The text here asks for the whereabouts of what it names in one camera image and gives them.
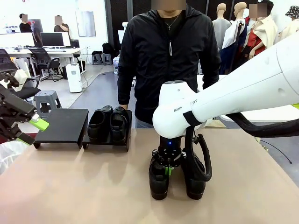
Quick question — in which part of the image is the person in black jacket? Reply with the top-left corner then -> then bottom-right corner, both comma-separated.
117,4 -> 222,129

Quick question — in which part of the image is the mannequin in grey tank top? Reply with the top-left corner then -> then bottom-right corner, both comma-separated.
211,3 -> 232,52

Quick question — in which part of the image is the mannequin in cream jacket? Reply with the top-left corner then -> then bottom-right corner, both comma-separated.
253,0 -> 278,52

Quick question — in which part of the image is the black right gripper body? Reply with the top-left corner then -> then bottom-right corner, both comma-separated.
157,136 -> 183,162

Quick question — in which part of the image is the grey plastic stool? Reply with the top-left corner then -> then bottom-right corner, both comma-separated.
34,90 -> 63,117

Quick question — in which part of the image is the black backpack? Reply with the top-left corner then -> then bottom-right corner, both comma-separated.
102,42 -> 116,59

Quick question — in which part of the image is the mannequin in white navy jacket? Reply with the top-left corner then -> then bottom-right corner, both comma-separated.
219,2 -> 248,75

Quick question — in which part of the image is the black computer monitor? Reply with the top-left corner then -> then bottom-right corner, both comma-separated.
40,32 -> 65,47

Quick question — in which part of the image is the tan cardboard box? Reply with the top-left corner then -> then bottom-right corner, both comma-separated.
205,119 -> 228,129

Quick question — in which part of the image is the mannequin in red top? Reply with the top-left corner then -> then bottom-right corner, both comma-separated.
242,4 -> 267,61

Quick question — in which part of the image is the white air purifier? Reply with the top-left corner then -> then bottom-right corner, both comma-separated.
65,63 -> 83,93

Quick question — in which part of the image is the person's right forearm black sleeve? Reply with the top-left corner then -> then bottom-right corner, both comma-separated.
117,74 -> 137,107

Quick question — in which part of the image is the white backed monitor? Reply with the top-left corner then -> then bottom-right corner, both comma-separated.
62,32 -> 71,47

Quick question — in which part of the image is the person's left forearm black sleeve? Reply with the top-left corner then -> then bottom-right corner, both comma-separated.
202,63 -> 222,91

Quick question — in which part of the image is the thin black cable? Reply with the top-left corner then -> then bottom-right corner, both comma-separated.
259,139 -> 293,164

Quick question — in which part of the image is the black banner with red dot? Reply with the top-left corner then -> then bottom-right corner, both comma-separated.
28,19 -> 44,47

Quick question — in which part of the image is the mannequin with bucket hat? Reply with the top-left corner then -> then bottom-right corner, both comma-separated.
278,6 -> 299,45

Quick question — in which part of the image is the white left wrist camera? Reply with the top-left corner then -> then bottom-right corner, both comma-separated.
13,69 -> 30,87

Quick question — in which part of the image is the silver cross necklace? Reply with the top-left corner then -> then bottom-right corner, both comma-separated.
162,14 -> 180,31

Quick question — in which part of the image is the black leather loafer shoe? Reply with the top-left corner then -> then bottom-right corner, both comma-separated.
87,105 -> 114,143
182,151 -> 206,200

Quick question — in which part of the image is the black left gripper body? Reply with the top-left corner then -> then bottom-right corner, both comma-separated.
0,105 -> 24,142

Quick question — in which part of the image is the white plastic sheet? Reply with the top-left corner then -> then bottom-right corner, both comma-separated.
0,140 -> 31,175

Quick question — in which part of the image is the framed wall board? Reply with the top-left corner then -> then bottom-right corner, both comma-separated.
76,10 -> 97,37

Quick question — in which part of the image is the white office desk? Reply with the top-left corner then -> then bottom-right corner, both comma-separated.
0,46 -> 81,77

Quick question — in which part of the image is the black mesh office chair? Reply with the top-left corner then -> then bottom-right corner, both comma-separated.
30,48 -> 64,82
0,49 -> 42,101

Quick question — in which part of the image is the white folding table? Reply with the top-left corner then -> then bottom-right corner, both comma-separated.
196,74 -> 299,122

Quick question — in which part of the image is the black metal shoe stand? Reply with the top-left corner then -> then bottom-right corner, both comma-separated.
32,108 -> 89,149
82,109 -> 132,152

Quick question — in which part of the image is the background person brown shirt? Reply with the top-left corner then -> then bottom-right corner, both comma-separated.
54,15 -> 71,33

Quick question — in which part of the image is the black strapped leather shoe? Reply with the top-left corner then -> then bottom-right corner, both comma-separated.
149,155 -> 170,200
109,106 -> 129,144

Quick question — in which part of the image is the background person black shirt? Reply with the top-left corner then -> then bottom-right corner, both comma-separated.
19,13 -> 33,33

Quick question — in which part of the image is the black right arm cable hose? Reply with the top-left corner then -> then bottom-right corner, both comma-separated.
183,111 -> 299,183

